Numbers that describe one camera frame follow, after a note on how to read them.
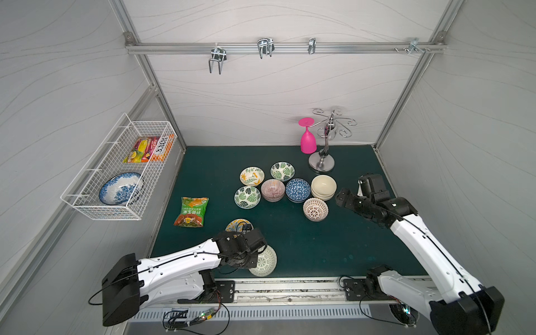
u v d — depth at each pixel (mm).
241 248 596
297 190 984
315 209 931
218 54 783
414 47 764
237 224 868
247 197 984
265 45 763
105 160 636
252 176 1047
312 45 785
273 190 984
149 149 727
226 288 735
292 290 750
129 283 406
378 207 544
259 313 703
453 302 382
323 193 932
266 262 787
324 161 1115
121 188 635
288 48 793
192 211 905
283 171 1076
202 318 684
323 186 982
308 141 994
